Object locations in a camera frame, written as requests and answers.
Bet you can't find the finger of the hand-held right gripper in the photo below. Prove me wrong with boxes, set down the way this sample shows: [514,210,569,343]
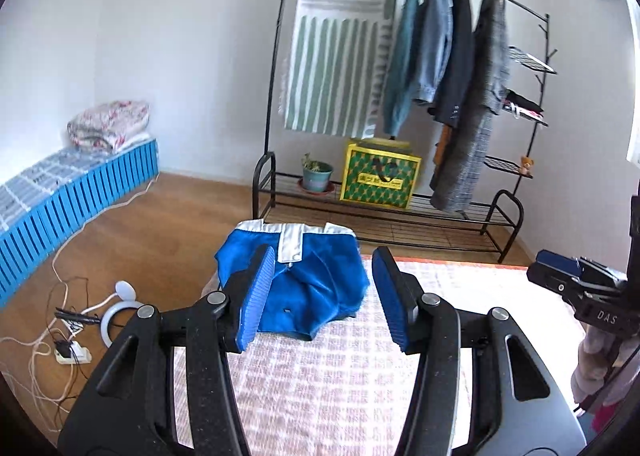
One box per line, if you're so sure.
[536,249,585,281]
[526,262,587,305]

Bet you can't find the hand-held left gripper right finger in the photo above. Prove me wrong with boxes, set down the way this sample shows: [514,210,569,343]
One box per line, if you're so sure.
[371,245,587,456]

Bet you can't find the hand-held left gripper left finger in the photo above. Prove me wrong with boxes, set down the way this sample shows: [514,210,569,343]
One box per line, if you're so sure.
[57,243,277,456]

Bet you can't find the beige jacket with blue lining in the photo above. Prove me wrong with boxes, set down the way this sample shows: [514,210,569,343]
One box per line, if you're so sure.
[215,218,371,341]

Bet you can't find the black metal clothes rack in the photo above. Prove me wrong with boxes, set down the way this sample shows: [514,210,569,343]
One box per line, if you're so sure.
[252,0,558,264]

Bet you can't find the person's right hand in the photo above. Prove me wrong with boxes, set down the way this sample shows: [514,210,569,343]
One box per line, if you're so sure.
[571,323,640,409]

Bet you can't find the checked beige blanket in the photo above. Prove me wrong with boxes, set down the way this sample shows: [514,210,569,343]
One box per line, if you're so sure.
[172,256,588,456]

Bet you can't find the green yellow box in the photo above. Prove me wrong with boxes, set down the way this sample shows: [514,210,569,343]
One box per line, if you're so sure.
[339,137,425,209]

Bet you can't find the potted plant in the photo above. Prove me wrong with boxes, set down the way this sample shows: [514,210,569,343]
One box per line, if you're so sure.
[299,153,335,195]

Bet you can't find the pink and black shelf items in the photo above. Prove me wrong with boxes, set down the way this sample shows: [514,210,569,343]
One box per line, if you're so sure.
[502,90,545,123]

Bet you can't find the orange garment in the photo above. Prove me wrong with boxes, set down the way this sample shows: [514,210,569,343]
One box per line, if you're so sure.
[434,125,453,167]

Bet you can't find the small black device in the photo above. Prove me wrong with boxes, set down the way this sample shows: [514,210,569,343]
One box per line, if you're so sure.
[54,307,101,333]

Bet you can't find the window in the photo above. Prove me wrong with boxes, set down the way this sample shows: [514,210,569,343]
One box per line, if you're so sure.
[625,0,640,164]

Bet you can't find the blue slatted folding mat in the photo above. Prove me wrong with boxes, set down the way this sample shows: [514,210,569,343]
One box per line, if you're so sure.
[0,137,161,309]

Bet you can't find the dark navy coat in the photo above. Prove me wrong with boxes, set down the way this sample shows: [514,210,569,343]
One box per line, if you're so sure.
[427,0,476,129]

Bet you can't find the folded floral quilt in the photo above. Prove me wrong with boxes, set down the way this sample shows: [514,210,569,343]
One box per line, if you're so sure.
[66,100,152,155]

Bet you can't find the green striped towel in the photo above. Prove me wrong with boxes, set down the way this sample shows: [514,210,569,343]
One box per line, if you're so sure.
[277,0,403,139]

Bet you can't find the teal sweater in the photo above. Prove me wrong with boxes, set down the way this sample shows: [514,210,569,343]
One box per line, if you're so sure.
[382,0,423,137]

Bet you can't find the denim jacket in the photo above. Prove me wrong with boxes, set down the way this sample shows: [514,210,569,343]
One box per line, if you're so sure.
[410,0,453,106]

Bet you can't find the white ring lamp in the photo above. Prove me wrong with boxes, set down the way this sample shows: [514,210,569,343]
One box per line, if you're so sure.
[100,281,147,349]

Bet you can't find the white power strip with cables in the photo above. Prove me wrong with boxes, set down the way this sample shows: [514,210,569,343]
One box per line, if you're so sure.
[0,171,161,417]

